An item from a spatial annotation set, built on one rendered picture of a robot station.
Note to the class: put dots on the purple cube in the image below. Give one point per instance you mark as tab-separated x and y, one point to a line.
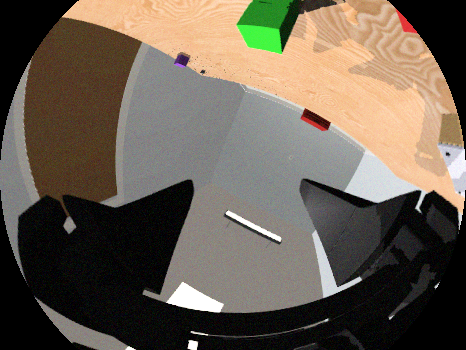
181	61

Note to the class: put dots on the green block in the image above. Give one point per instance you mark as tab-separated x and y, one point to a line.
266	26
293	7

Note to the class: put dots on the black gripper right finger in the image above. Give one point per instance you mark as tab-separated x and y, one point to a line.
351	228

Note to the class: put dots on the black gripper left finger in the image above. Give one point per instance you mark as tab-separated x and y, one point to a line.
142	234

